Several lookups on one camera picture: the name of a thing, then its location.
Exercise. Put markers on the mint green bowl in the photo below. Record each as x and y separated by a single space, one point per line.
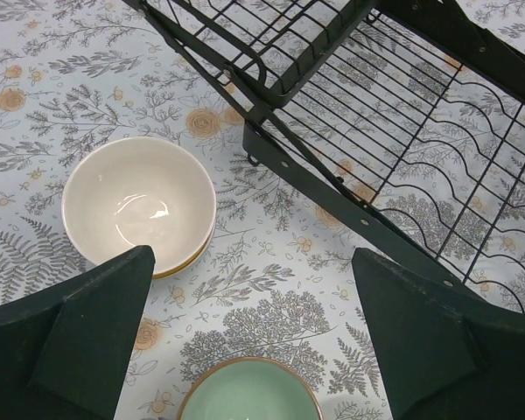
250 388

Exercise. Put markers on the cream bowl with yellow stripe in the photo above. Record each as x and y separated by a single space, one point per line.
184 265

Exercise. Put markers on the floral patterned table mat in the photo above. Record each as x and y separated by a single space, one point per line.
75 75

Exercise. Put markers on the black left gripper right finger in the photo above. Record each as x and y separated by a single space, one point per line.
443 351

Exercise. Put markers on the cream ceramic bowl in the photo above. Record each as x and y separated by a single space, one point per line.
139 191

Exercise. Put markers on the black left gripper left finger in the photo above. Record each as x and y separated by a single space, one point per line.
65 350

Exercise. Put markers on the black wire dish rack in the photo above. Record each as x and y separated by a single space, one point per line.
404 122

